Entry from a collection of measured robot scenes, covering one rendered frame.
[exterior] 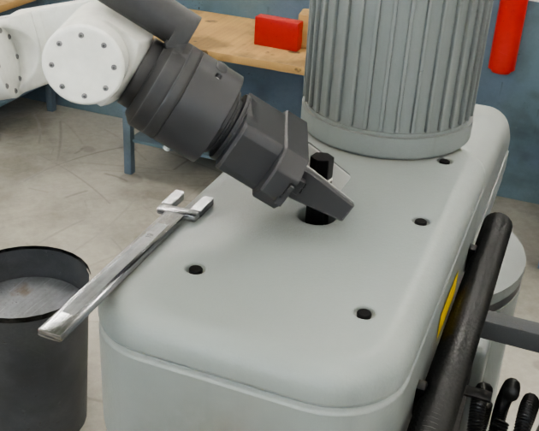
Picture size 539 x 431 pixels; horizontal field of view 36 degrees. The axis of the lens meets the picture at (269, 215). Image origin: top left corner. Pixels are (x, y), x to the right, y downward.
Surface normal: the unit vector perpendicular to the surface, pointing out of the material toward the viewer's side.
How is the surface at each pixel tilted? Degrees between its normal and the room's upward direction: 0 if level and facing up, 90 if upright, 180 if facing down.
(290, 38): 90
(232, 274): 0
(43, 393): 94
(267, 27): 90
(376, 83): 90
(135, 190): 0
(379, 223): 0
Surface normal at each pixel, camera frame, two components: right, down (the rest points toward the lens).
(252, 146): -0.02, 0.47
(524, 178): -0.37, 0.42
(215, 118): 0.18, 0.18
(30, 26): 0.70, 0.21
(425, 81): 0.26, 0.47
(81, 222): 0.05, -0.88
